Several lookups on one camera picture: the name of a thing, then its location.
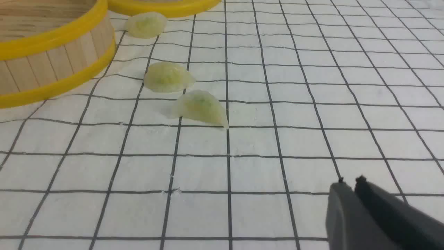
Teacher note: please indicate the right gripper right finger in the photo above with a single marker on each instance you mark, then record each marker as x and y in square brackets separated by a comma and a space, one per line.
[404, 224]

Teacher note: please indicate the bamboo steamer lid yellow rim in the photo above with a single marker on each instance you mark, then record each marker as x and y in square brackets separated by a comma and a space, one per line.
[168, 8]

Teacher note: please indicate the white black-grid tablecloth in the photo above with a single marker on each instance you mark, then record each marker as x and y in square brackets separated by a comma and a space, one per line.
[314, 90]

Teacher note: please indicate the green dumpling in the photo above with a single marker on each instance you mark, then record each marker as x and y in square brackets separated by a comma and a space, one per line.
[200, 106]
[167, 77]
[146, 25]

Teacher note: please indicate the bamboo steamer tray yellow rim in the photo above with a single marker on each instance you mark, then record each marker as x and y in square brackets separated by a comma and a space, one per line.
[49, 47]

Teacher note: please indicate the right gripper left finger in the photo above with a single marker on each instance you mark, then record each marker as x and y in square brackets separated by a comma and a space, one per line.
[349, 225]

